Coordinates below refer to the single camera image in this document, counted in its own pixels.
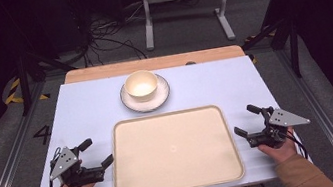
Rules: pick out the yellow black hazard tape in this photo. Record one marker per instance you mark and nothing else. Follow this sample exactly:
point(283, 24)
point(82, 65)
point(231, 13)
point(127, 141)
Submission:
point(12, 94)
point(252, 58)

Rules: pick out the pale blue table cover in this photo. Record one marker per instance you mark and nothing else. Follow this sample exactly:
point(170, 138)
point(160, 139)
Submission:
point(89, 109)

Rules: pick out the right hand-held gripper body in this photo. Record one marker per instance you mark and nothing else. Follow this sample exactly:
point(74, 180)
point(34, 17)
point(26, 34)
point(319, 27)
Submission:
point(274, 135)

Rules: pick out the white plate with dark rim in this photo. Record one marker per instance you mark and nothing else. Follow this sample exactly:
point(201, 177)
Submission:
point(162, 95)

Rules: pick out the wooden table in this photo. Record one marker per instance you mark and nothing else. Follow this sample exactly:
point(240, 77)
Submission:
point(100, 72)

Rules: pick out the black tripod stand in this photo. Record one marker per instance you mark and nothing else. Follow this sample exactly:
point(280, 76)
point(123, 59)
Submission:
point(23, 82)
point(294, 49)

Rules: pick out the beige tray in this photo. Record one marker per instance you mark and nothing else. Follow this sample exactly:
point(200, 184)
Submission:
point(174, 153)

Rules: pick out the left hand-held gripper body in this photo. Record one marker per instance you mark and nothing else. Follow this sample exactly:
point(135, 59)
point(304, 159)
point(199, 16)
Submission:
point(76, 177)

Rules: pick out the cream bowl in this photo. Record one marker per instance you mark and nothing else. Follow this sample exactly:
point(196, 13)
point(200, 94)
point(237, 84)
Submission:
point(141, 86)

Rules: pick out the person's right hand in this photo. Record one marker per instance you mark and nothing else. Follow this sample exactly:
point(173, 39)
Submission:
point(283, 153)

